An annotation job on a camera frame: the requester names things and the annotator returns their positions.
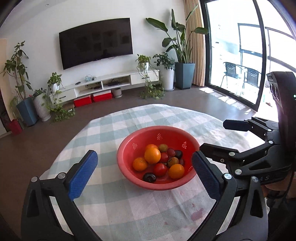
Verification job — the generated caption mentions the large orange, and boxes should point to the large orange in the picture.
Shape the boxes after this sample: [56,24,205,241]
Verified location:
[168,164,185,179]
[144,148,161,165]

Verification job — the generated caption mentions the brown kiwi fruit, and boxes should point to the brown kiwi fruit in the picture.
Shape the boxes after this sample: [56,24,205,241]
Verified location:
[167,157,179,168]

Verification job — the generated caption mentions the round red tomato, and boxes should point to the round red tomato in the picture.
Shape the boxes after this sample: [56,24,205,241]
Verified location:
[153,163,168,177]

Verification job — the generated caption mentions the small orange tangerine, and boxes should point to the small orange tangerine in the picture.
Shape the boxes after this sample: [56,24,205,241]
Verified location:
[132,157,149,172]

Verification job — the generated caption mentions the dark purple plum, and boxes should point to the dark purple plum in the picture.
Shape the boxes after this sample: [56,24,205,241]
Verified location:
[142,172,157,183]

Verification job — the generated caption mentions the dark plum in bowl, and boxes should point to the dark plum in bowl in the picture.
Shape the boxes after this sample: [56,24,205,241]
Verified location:
[175,150,183,159]

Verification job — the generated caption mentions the balcony chair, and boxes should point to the balcony chair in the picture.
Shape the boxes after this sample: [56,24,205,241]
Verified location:
[241,67,261,94]
[220,61,243,93]

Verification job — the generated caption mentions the red tomato in bowl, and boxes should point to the red tomato in bowl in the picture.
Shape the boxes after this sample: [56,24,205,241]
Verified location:
[159,152,170,163]

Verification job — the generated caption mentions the red plastic colander bowl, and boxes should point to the red plastic colander bowl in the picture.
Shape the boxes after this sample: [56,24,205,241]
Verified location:
[117,126,200,191]

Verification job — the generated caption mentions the greenish brown fruit in bowl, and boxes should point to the greenish brown fruit in bowl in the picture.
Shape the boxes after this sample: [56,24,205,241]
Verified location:
[158,144,169,153]

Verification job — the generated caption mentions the ivy plant on console left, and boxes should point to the ivy plant on console left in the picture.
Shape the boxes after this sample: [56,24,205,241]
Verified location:
[44,72,75,122]

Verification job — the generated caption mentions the tangerine in bowl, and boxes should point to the tangerine in bowl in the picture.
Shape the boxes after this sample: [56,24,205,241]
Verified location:
[145,144,158,150]

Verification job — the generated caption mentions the left red storage box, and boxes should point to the left red storage box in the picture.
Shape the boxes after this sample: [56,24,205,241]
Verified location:
[73,95,92,108]

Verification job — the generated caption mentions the red storage box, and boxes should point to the red storage box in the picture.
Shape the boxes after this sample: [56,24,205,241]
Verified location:
[92,90,113,102]
[73,95,92,108]

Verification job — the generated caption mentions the red bin on floor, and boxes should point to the red bin on floor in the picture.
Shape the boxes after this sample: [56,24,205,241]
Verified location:
[9,119,23,136]

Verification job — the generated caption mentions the plant ribbed white pot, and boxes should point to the plant ribbed white pot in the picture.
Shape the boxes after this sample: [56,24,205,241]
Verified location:
[33,88,51,122]

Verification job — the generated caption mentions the right red storage box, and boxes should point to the right red storage box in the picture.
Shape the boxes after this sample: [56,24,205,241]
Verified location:
[92,90,113,102]

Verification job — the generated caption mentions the small grey pot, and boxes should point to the small grey pot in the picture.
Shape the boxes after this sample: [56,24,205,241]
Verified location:
[111,88,122,98]

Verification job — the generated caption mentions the trailing plant on console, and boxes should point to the trailing plant on console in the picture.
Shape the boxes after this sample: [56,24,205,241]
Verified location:
[136,54,165,99]

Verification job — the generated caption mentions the bushy plant white pot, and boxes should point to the bushy plant white pot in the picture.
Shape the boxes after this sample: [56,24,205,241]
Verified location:
[153,52,175,91]

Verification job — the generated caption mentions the tall plant blue pot right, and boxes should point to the tall plant blue pot right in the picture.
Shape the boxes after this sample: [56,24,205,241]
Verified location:
[145,10,209,89]

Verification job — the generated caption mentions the white tv console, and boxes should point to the white tv console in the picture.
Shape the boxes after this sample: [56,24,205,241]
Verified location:
[58,70,156,104]

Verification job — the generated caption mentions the beige curtain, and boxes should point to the beige curtain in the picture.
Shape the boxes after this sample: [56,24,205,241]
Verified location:
[184,0,206,87]

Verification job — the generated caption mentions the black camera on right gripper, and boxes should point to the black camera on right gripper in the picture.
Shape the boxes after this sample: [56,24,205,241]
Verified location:
[267,71,295,163]

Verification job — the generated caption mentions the black wall television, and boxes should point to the black wall television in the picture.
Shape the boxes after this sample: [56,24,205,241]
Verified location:
[59,18,133,70]

